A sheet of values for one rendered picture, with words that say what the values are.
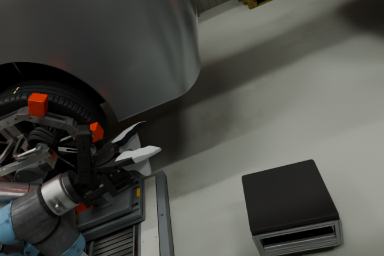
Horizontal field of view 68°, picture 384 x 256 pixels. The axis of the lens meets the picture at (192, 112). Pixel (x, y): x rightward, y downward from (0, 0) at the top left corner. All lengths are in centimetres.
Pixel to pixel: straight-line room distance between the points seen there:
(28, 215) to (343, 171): 175
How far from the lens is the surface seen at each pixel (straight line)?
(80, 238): 74
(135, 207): 207
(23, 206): 66
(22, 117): 157
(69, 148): 177
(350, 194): 193
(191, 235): 195
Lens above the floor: 157
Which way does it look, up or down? 33 degrees down
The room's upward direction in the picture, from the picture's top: 25 degrees counter-clockwise
